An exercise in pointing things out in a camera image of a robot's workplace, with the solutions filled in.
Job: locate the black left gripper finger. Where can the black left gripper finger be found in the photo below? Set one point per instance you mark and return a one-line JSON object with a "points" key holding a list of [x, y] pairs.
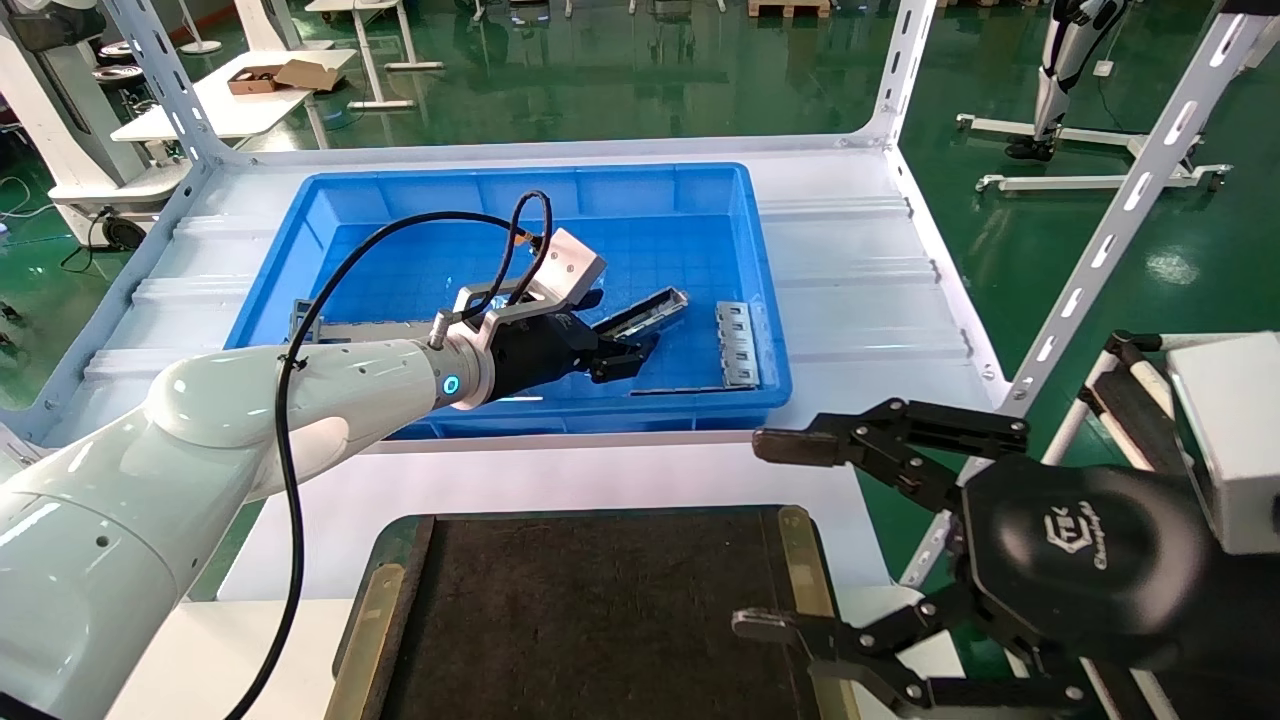
{"points": [[780, 627]]}

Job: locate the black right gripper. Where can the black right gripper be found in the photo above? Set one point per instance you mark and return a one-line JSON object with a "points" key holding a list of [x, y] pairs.
{"points": [[1080, 560]]}

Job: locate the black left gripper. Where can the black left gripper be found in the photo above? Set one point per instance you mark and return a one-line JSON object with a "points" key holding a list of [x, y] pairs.
{"points": [[540, 355]]}

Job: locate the long grey metal channel part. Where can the long grey metal channel part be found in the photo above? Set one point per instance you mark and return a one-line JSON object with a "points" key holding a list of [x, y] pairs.
{"points": [[655, 308]]}

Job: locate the white robot base machine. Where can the white robot base machine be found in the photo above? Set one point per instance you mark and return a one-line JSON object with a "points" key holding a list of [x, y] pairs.
{"points": [[60, 120]]}

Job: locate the black container tray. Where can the black container tray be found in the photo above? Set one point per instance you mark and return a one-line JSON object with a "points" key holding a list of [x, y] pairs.
{"points": [[600, 610]]}

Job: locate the slotted silver metal plate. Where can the slotted silver metal plate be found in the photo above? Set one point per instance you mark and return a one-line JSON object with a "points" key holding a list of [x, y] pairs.
{"points": [[738, 345]]}

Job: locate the blue plastic bin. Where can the blue plastic bin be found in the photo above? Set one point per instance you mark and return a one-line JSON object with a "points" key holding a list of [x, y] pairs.
{"points": [[660, 220]]}

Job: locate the white stand with black pads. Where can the white stand with black pads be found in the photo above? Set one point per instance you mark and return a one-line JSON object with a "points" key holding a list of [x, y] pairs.
{"points": [[1135, 410]]}

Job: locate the white metal shelf rack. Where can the white metal shelf rack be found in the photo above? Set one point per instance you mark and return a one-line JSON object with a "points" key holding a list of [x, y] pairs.
{"points": [[860, 300]]}

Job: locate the white wheeled stand base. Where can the white wheeled stand base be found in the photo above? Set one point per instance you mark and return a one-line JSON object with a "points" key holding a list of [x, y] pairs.
{"points": [[1090, 182]]}

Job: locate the wooden pallet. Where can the wooden pallet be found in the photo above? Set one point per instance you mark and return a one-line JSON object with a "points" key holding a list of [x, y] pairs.
{"points": [[790, 8]]}

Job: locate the white table with legs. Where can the white table with legs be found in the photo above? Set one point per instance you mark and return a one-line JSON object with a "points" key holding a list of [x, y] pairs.
{"points": [[380, 60]]}

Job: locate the open cardboard box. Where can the open cardboard box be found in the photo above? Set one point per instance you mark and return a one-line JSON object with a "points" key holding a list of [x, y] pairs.
{"points": [[290, 75]]}

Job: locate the humanoid robot legs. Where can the humanoid robot legs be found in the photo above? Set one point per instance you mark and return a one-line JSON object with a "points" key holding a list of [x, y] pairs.
{"points": [[1060, 70]]}

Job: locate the white table with box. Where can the white table with box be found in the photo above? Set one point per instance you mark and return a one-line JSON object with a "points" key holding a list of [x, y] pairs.
{"points": [[225, 110]]}

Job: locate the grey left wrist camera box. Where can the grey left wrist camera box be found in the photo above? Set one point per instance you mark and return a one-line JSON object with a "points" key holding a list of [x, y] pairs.
{"points": [[570, 265]]}

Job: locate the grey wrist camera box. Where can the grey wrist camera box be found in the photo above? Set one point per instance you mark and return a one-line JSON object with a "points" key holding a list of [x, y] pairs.
{"points": [[1235, 440], [570, 265]]}

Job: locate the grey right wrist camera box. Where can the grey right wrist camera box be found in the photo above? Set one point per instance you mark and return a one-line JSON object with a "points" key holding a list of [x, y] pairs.
{"points": [[1235, 440]]}

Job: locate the dark grey metal frame part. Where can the dark grey metal frame part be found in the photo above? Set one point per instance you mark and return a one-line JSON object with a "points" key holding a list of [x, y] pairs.
{"points": [[305, 320]]}

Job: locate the white pedestal stand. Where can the white pedestal stand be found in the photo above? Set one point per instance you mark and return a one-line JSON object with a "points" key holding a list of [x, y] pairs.
{"points": [[200, 40]]}

